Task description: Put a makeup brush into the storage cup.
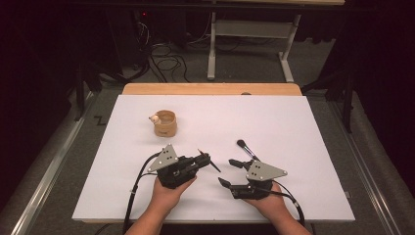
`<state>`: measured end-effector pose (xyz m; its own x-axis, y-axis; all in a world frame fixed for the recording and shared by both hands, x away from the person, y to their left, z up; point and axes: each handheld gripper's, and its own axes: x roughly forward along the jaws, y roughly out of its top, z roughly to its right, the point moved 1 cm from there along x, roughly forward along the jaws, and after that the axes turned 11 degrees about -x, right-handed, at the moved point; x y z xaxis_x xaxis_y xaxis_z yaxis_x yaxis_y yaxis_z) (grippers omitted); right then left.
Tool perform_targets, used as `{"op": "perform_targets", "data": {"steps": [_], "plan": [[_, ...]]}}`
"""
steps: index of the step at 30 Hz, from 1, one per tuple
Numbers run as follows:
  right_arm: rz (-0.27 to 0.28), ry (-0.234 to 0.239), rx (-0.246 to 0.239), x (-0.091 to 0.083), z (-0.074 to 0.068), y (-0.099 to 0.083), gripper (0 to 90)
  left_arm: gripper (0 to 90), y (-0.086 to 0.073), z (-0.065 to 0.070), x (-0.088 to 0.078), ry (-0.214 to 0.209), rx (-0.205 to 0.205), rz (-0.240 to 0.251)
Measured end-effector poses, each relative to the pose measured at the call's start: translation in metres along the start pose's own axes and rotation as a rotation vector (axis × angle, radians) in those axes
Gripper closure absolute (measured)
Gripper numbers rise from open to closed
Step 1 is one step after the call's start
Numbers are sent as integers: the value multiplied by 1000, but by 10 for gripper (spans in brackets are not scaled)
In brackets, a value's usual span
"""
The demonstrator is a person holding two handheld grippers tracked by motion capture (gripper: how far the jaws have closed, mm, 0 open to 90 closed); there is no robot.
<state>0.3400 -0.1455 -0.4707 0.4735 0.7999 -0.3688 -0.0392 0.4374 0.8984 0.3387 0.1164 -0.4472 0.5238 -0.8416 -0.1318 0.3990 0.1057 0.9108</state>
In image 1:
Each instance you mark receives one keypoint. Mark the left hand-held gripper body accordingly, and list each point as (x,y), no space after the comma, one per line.
(166,160)

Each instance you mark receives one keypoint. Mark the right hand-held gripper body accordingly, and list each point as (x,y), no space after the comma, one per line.
(264,171)

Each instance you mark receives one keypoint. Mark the thin black makeup brush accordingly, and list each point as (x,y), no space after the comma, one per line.
(213,166)

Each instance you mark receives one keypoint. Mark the fluffy black makeup brush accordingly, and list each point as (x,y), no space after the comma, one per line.
(246,148)

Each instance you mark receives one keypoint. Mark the round wooden brush holder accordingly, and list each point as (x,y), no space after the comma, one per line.
(165,125)

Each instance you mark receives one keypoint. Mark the person's right hand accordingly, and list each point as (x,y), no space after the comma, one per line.
(270,205)

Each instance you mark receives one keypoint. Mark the person's left hand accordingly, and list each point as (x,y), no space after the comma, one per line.
(166,199)

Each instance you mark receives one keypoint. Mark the white table board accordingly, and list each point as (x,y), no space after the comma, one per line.
(228,124)

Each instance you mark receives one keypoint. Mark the wooden table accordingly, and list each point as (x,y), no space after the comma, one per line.
(212,88)

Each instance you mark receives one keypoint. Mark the black metal stand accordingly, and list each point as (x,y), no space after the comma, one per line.
(80,94)
(348,104)

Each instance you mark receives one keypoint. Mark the metal floor rail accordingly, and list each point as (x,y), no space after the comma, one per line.
(49,176)
(368,176)

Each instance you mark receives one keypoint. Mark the white metal desk frame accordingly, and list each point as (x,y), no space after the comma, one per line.
(211,49)

